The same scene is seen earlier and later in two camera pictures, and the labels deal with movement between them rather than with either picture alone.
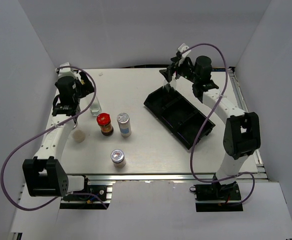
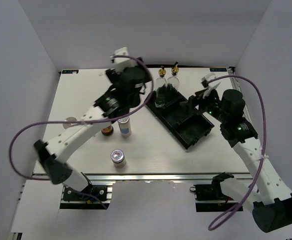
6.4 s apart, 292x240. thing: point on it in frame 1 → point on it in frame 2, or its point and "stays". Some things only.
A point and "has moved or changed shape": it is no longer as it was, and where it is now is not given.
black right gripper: (177, 68) → (188, 106)
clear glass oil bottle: (96, 108) has moved or changed shape
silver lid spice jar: (118, 157) stays
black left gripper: (87, 88) → (113, 76)
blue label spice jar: (123, 119) stays
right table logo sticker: (218, 69) stays
